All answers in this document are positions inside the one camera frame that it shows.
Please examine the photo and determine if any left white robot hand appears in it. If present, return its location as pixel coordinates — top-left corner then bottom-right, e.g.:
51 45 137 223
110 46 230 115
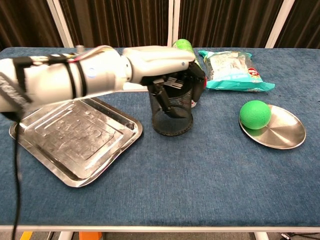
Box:
122 45 207 120

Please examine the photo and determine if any black cylindrical jar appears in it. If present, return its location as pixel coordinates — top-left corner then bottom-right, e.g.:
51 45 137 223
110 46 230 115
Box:
148 77 195 137

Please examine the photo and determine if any green ball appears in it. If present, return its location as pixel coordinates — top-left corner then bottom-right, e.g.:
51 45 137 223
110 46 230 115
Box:
239 100 272 130

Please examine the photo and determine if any green chips can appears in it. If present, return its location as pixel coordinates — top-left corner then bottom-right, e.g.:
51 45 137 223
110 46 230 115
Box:
171 38 208 89

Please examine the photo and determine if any dark brown curtain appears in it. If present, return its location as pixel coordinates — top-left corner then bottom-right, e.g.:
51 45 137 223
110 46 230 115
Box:
0 0 63 51
274 0 320 50
178 0 285 48
59 0 171 48

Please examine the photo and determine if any teal snack bag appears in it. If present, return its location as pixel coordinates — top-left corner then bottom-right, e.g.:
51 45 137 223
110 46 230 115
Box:
198 49 276 93

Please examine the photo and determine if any rectangular steel tray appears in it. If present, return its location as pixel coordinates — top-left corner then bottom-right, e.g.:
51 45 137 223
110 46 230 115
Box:
9 97 144 188

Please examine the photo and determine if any blue table cloth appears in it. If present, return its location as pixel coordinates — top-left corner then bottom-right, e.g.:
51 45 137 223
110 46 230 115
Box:
0 47 320 227

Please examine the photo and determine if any round steel plate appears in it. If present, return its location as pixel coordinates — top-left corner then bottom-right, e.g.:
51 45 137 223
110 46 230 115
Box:
238 104 307 150

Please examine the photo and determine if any white partition post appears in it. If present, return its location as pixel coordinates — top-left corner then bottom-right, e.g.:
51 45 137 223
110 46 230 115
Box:
167 0 180 48
46 0 75 48
264 0 292 48

